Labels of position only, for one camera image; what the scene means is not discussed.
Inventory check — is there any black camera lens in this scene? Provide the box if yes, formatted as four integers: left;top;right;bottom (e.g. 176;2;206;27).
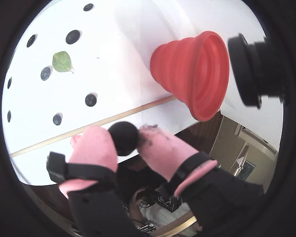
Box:
227;33;291;107

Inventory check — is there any pink padded gripper finger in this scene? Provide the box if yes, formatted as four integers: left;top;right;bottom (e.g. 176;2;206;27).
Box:
137;124;268;237
46;125;139;237

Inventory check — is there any red collapsible silicone cup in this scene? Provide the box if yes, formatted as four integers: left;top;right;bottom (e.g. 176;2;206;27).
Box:
149;30;230;122

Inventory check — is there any white paper sheet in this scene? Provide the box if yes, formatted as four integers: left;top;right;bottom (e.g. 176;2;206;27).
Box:
2;0;282;186

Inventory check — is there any green leaf with stem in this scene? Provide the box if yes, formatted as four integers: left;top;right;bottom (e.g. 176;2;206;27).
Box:
52;51;74;74

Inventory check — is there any thin wooden stick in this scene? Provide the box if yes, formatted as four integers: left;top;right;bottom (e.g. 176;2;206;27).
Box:
10;95;178;157

